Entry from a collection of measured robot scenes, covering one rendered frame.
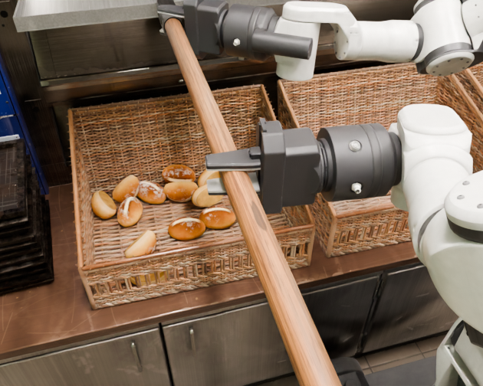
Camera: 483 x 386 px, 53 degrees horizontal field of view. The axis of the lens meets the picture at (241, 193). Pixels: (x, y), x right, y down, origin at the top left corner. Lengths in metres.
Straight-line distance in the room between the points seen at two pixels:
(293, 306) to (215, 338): 0.92
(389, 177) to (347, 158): 0.05
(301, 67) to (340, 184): 0.34
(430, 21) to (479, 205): 0.62
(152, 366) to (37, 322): 0.33
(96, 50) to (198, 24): 0.50
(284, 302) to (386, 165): 0.21
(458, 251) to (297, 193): 0.25
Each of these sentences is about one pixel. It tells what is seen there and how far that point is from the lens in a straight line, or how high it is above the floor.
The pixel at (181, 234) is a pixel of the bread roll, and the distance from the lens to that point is 1.28.
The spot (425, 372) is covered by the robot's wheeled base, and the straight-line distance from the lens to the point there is 1.65.
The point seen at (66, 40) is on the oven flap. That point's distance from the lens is 1.34.
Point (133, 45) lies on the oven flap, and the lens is 1.34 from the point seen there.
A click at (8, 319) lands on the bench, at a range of 1.28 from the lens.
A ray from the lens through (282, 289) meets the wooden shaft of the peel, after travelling 0.43.
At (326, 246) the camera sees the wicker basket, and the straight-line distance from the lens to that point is 1.28.
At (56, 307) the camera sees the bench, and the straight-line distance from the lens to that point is 1.26.
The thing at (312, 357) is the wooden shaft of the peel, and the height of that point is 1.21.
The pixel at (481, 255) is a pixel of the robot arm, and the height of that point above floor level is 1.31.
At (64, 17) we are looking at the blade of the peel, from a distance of 1.00.
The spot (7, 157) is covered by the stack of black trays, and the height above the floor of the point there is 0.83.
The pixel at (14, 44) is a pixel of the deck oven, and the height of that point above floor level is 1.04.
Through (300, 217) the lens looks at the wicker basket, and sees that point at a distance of 1.24.
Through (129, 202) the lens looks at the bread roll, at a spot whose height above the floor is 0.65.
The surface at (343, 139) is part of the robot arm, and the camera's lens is 0.55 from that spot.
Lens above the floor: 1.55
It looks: 42 degrees down
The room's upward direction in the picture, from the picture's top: straight up
